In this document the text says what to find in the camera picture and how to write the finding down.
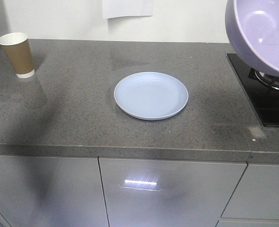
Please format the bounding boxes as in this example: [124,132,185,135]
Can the brown paper cup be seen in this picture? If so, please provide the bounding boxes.
[0,32,35,79]

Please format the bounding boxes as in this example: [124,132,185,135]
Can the purple plastic bowl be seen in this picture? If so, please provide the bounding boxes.
[225,0,279,77]

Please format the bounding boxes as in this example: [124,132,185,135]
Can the light blue plate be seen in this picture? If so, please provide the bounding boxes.
[113,72,189,121]

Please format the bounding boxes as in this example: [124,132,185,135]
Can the grey right cabinet door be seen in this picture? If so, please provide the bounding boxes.
[99,158,246,227]

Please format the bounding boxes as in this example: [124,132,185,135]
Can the grey cabinet door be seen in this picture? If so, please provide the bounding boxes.
[0,156,108,227]
[99,158,246,227]

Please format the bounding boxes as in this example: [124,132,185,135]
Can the white paper sheet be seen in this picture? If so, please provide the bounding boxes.
[102,0,154,19]

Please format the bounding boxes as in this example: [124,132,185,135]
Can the black glass gas hob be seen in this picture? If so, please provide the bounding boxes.
[227,53,279,127]

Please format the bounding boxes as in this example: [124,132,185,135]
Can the grey lower drawer front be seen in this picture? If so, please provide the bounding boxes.
[216,218,279,227]

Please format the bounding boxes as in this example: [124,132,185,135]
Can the grey drawer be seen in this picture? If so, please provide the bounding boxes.
[216,218,279,227]
[222,163,279,220]

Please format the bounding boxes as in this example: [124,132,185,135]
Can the grey left cabinet door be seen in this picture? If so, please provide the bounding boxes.
[0,156,108,227]

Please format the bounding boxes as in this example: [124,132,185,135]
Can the grey upper drawer front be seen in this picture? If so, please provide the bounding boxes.
[222,163,279,220]

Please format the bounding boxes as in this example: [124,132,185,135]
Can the steel gas burner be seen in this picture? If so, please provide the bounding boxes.
[249,68,279,90]

